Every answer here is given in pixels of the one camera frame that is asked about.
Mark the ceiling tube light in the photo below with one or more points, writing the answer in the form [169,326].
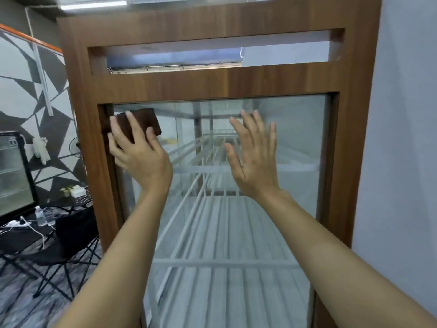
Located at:
[92,5]

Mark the person's left forearm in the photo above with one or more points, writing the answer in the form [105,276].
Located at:
[119,263]

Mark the small potted plant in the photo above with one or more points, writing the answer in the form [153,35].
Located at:
[66,191]

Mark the white plush figure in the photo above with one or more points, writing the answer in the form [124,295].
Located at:
[40,150]

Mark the person's right hand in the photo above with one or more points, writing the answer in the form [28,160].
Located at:
[256,170]

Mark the brown cleaning cloth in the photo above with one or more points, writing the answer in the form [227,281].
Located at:
[147,118]

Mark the person's right forearm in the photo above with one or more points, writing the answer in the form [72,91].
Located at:
[334,269]

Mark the glass cabinet door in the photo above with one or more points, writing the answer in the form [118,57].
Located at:
[293,133]

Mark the white wall pipe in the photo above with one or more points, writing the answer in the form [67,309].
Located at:
[42,75]

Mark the person's right little finger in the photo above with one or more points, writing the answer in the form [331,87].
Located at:
[273,136]

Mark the person's left middle finger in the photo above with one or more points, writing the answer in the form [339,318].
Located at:
[136,128]

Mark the black folding table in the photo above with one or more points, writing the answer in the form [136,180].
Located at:
[20,239]

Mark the white power strip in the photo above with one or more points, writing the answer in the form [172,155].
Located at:
[15,223]

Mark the white tissue box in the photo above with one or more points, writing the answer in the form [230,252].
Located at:
[78,191]

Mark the black desk fan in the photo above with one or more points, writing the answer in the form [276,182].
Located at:
[75,146]

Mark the black folding chair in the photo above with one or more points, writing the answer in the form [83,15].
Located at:
[73,228]

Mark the person's left hand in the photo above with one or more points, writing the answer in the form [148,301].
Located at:
[145,163]

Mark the black glass-door mini fridge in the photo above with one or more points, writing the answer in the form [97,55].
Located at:
[13,174]

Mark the person's right middle finger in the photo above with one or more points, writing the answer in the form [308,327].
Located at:
[249,128]

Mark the clear plastic water bottle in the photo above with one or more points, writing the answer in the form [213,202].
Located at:
[40,216]

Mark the person's right thumb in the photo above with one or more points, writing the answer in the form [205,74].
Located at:
[234,160]

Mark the person's left little finger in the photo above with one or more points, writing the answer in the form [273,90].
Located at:
[114,141]

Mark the wooden display cabinet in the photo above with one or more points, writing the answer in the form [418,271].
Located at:
[211,81]

